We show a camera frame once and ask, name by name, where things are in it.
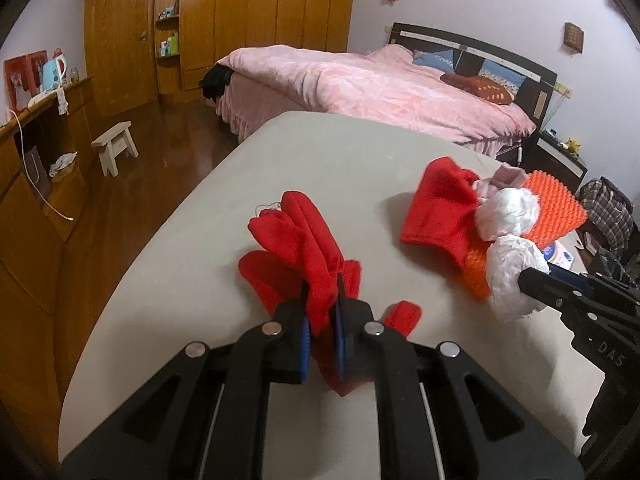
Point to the white plastic bag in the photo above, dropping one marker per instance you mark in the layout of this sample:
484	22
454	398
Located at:
512	270
507	212

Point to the pink bed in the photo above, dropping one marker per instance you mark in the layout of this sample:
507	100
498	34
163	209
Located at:
380	92

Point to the grey paper bag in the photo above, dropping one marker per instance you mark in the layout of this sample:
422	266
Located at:
36	172

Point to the plaid bag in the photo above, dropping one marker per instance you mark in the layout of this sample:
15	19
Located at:
605	212

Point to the white hanging cloth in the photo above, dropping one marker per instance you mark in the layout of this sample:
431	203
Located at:
62	101

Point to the yellow plush toy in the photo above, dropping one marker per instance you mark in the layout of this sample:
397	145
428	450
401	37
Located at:
573	145

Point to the dark nightstand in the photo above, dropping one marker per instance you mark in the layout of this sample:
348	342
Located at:
555	162

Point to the white wooden stool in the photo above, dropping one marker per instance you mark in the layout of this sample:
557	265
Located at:
116	147

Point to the glass jar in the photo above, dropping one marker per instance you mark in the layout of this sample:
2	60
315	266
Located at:
74	75

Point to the brown dotted cushion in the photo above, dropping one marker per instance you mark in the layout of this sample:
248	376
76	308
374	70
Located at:
482	87

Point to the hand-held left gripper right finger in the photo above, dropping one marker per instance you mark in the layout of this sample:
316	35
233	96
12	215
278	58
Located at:
341	345

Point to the brown wall lamp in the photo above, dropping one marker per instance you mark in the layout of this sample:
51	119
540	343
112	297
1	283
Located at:
574	36

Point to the pink sock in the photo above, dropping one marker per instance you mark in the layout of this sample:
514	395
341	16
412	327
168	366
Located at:
505	177

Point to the white wall socket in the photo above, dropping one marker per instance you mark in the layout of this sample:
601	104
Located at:
564	89

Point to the white and blue box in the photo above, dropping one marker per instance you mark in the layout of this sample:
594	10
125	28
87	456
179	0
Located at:
562	256

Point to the wooden desk cabinet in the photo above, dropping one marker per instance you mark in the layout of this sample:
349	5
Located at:
30	240

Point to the black cloth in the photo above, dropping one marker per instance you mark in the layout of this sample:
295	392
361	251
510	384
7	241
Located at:
216	82

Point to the blue pillow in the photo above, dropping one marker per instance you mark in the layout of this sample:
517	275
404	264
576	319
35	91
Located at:
435	59
505	76

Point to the orange bubble wrap sheet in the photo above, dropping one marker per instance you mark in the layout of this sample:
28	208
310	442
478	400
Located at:
557	210

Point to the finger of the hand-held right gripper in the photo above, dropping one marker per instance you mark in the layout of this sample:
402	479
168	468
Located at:
537	282
570	275

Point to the crumpled white cloth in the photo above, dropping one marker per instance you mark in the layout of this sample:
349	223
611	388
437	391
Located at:
62	164

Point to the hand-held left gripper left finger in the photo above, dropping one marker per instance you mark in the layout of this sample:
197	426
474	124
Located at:
303	345

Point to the green box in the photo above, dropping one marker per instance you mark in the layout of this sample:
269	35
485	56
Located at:
172	44

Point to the wooden wardrobe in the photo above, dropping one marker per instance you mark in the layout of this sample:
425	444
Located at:
250	15

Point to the light blue kettle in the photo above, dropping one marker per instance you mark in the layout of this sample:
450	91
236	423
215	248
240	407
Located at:
54	74

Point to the dark bed headboard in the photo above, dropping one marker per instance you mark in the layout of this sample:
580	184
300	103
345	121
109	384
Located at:
500	52

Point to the red photo frame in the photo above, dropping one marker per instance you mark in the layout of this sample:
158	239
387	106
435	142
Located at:
16	85
36	67

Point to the red fleece glove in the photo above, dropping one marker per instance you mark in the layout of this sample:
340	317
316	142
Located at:
440	210
310	255

